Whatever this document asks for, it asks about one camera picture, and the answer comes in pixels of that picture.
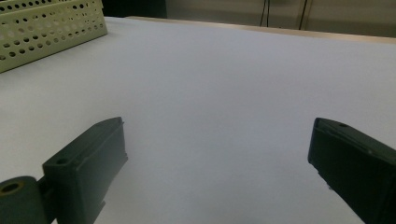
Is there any black cable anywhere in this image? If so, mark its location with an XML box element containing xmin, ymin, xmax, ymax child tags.
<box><xmin>298</xmin><ymin>0</ymin><xmax>308</xmax><ymax>31</ymax></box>
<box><xmin>260</xmin><ymin>0</ymin><xmax>269</xmax><ymax>28</ymax></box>

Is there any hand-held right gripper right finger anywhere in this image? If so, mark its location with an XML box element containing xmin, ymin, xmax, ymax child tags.
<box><xmin>307</xmin><ymin>117</ymin><xmax>396</xmax><ymax>224</ymax></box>

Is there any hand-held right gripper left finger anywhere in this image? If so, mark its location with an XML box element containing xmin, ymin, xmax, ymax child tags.
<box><xmin>42</xmin><ymin>116</ymin><xmax>129</xmax><ymax>224</ymax></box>

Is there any pale green perforated plastic basket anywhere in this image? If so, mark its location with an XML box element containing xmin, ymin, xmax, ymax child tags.
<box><xmin>0</xmin><ymin>0</ymin><xmax>108</xmax><ymax>75</ymax></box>

